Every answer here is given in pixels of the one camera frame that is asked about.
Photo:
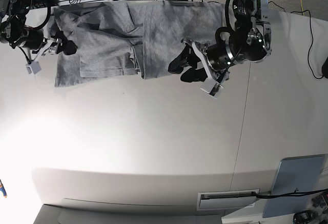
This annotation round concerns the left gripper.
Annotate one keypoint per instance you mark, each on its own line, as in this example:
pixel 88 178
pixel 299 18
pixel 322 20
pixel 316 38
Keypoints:
pixel 218 62

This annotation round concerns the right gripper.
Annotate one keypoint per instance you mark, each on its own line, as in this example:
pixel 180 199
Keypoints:
pixel 36 45

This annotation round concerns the grey T-shirt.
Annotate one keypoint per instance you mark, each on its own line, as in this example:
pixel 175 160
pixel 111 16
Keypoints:
pixel 120 38

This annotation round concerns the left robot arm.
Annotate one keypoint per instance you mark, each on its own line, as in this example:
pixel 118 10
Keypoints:
pixel 246 36

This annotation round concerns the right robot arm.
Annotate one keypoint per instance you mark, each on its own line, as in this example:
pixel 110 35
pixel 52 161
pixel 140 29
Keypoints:
pixel 17 34

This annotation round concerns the black round object right edge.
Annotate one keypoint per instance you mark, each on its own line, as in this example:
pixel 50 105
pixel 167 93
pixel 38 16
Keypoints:
pixel 324 69

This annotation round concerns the blue-grey flat board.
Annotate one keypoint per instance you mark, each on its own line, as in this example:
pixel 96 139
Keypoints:
pixel 295 174

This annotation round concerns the blue orange tool left edge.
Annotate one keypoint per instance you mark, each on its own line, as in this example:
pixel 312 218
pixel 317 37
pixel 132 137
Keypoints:
pixel 2 189

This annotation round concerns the black device bottom right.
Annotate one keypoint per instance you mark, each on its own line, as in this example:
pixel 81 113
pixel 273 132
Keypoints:
pixel 304 217

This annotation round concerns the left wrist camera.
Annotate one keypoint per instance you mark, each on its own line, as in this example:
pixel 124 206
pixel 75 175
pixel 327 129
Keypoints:
pixel 212 88

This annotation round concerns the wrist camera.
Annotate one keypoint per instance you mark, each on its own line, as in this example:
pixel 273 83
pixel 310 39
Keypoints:
pixel 212 88
pixel 33 68

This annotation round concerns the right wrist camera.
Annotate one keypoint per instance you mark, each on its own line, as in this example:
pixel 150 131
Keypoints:
pixel 33 68

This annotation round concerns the white cable grommet tray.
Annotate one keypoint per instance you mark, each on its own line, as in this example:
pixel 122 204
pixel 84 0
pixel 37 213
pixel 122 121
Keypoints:
pixel 213 201

